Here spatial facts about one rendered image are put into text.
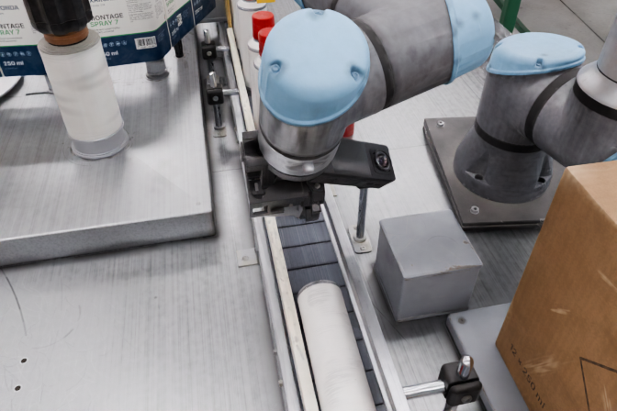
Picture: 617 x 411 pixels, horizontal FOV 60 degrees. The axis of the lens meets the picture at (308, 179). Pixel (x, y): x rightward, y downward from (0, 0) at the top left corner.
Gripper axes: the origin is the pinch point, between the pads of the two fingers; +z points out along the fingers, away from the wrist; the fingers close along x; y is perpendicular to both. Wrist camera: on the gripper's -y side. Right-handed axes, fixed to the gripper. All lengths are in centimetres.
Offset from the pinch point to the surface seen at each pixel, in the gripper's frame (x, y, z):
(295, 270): 8.2, 2.1, 1.6
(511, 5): -100, -113, 103
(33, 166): -16.7, 38.3, 16.0
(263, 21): -27.4, 0.9, -1.2
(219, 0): -60, 5, 35
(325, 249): 5.9, -2.5, 3.0
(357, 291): 13.5, -2.6, -10.9
